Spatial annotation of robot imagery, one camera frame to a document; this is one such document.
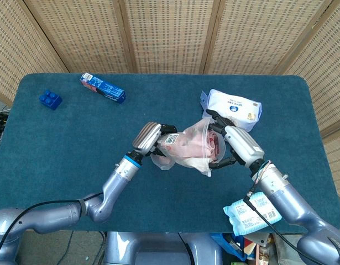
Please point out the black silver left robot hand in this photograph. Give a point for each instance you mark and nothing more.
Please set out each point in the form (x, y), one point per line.
(146, 138)

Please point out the translucent white plastic bag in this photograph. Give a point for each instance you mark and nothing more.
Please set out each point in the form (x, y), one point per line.
(194, 132)

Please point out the white lavender soft package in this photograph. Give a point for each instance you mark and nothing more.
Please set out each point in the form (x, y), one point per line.
(233, 103)

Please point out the pink floral clothes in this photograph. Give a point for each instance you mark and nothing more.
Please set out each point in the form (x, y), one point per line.
(192, 150)

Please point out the grey robot torso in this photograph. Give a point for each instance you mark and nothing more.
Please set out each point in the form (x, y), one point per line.
(158, 249)

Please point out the light blue wet wipes pack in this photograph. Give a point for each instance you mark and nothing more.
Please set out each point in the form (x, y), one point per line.
(243, 218)

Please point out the blue toy brick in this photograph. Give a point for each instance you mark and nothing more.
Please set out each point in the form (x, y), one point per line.
(50, 100)

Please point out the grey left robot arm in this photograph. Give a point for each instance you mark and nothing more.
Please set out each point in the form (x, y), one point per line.
(103, 204)

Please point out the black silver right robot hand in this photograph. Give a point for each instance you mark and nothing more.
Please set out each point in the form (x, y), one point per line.
(244, 146)

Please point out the teal table mat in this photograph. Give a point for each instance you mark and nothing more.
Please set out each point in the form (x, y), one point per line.
(172, 91)

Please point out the blue plastic crate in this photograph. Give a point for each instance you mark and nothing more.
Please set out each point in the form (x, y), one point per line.
(227, 245)

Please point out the blue cookie box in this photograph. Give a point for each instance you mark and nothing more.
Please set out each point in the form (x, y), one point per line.
(106, 88)

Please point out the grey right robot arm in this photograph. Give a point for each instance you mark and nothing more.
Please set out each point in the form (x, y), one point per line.
(291, 201)

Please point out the bamboo folding screen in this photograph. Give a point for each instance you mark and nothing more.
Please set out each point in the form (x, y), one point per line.
(169, 33)

